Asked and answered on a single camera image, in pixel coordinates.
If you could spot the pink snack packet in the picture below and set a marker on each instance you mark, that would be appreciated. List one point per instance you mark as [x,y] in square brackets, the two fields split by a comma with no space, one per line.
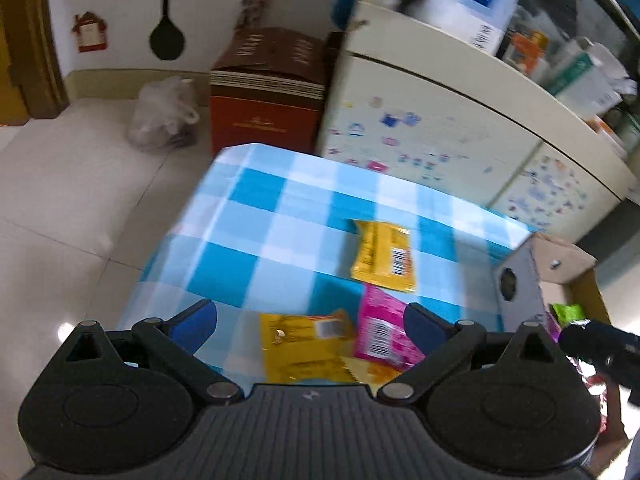
[380,330]

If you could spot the brown cardboard box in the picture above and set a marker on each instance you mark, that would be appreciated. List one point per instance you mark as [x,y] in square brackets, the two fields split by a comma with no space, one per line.
[265,110]

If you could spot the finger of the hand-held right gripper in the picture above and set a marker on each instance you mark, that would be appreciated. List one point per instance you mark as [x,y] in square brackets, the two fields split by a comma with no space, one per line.
[600,350]

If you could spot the clear plastic bag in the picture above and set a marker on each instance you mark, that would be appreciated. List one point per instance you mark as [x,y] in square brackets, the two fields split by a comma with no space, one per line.
[160,115]

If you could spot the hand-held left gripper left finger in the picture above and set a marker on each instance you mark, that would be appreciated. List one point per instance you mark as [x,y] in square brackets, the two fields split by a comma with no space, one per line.
[192,322]

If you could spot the brown wooden door frame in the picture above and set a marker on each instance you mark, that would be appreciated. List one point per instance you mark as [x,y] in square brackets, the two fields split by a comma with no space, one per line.
[35,60]

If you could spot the white cardboard box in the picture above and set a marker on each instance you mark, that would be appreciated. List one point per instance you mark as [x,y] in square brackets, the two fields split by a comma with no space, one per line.
[522,285]

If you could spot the green snack packet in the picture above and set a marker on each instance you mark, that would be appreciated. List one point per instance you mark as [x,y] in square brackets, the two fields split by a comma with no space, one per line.
[567,314]

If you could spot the blue checkered tablecloth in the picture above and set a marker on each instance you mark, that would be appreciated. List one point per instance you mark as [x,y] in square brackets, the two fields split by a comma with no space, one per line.
[250,230]

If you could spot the red house wall sticker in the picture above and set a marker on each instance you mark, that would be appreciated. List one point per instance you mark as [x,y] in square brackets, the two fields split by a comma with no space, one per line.
[90,32]

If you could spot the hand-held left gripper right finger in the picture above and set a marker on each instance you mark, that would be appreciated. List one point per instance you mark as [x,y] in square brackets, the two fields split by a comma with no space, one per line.
[425,322]

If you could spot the pale yellow snack packet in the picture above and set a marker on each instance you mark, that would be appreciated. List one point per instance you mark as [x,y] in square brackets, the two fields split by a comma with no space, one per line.
[370,372]

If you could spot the pile of medicine boxes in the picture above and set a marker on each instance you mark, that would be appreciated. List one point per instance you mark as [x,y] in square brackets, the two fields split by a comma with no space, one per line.
[565,60]

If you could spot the cream cabinet with stickers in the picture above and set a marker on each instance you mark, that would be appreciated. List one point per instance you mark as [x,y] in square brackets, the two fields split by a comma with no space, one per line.
[450,125]

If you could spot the black vase wall sticker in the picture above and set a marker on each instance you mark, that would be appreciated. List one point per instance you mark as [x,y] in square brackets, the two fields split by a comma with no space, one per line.
[167,40]

